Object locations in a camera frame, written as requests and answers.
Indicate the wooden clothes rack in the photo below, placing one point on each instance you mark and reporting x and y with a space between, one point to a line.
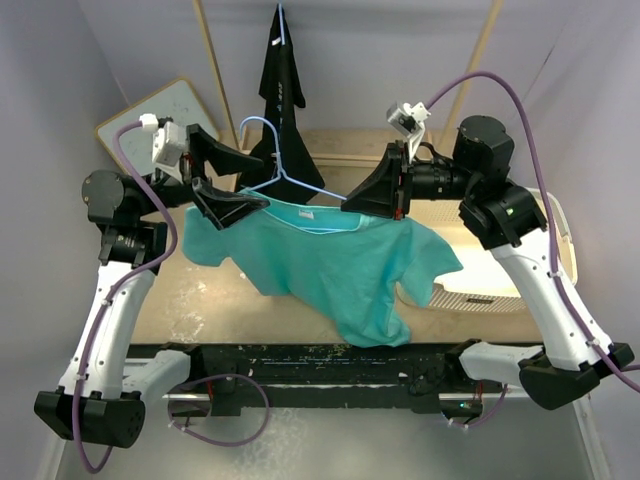
342 159

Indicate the blue hanger of black shirt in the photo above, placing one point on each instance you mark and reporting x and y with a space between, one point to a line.
283 37

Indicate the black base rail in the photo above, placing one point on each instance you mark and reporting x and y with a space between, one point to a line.
327 376

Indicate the teal t shirt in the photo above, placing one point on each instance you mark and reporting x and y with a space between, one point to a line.
344 265

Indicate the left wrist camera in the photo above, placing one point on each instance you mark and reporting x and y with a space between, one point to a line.
168 143

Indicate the white laundry basket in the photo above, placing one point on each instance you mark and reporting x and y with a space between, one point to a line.
482 286

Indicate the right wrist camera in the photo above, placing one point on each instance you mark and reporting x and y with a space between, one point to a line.
409 120

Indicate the light blue wire hanger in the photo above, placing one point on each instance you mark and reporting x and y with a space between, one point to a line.
281 173

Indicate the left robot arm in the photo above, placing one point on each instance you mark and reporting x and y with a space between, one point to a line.
94 401

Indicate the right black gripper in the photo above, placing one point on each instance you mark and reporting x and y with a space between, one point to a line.
382 193

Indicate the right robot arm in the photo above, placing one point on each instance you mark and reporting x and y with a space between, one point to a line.
519 232

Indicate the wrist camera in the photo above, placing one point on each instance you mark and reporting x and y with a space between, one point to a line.
168 143
409 120

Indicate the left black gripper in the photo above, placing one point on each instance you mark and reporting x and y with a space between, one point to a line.
221 207

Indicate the small whiteboard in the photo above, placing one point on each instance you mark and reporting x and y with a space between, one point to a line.
177 100

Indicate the black t shirt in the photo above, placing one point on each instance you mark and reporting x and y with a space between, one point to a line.
281 90

